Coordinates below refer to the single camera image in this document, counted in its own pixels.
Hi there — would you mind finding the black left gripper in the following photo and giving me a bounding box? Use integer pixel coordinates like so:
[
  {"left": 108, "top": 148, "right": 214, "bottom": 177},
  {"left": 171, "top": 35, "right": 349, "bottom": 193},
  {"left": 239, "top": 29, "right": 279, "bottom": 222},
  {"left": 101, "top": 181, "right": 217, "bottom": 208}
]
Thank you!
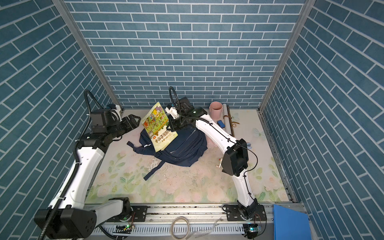
[{"left": 108, "top": 113, "right": 144, "bottom": 139}]

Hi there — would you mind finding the navy blue student backpack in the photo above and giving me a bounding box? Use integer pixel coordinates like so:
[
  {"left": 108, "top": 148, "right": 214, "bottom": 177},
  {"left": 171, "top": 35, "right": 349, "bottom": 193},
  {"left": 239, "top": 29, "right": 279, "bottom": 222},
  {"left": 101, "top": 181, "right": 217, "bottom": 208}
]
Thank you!
[{"left": 127, "top": 125, "right": 208, "bottom": 181}]

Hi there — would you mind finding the colourful children's picture book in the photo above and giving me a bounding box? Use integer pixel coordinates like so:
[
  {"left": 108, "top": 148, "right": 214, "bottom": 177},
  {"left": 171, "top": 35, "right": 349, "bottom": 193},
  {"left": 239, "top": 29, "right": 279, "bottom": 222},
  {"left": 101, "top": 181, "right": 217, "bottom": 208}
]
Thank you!
[{"left": 141, "top": 102, "right": 178, "bottom": 152}]

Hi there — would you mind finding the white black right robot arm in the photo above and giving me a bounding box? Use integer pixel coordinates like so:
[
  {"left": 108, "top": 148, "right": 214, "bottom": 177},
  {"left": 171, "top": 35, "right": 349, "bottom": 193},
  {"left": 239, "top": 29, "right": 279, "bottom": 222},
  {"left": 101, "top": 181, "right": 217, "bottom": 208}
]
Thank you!
[{"left": 166, "top": 97, "right": 259, "bottom": 220}]

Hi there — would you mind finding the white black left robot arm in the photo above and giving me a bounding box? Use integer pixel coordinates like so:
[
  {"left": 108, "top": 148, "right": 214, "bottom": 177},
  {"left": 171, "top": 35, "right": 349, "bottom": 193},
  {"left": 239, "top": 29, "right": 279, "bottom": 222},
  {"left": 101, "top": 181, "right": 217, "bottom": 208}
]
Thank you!
[{"left": 34, "top": 107, "right": 141, "bottom": 240}]

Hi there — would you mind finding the pink metal bucket cup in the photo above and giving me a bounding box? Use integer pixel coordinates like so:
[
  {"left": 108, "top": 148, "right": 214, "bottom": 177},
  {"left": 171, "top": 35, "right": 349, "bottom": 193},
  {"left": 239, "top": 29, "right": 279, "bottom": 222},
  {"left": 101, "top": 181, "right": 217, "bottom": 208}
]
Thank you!
[{"left": 209, "top": 101, "right": 223, "bottom": 121}]

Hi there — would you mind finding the blue whiteboard eraser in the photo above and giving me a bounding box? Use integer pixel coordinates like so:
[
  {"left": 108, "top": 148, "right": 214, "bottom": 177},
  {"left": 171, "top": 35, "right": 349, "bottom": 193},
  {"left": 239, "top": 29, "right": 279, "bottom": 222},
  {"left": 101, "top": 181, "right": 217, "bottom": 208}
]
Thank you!
[{"left": 217, "top": 120, "right": 226, "bottom": 129}]

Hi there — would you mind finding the rolled white paper scroll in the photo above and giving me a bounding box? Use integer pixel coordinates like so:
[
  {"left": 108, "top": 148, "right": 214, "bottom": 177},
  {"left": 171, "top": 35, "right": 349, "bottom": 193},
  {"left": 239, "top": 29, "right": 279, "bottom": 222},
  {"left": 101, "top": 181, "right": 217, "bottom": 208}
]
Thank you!
[{"left": 223, "top": 104, "right": 240, "bottom": 137}]

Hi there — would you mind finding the blue folder corner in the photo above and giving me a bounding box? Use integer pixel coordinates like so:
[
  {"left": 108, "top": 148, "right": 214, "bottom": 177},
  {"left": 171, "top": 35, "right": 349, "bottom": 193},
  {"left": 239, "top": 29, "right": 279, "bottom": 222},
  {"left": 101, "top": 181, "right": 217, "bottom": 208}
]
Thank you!
[{"left": 274, "top": 205, "right": 312, "bottom": 240}]

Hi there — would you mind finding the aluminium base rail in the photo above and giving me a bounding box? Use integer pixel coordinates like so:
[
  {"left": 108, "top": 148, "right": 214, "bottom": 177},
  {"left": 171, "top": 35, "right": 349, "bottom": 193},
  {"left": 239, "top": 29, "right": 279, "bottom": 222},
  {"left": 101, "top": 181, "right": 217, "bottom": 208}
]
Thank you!
[{"left": 53, "top": 203, "right": 307, "bottom": 240}]

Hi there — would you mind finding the coiled beige cable ring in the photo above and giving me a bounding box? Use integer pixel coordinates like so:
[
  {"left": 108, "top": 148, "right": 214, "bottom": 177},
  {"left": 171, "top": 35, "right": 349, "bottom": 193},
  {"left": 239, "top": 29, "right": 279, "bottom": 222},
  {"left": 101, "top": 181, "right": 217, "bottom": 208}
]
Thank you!
[{"left": 170, "top": 216, "right": 191, "bottom": 240}]

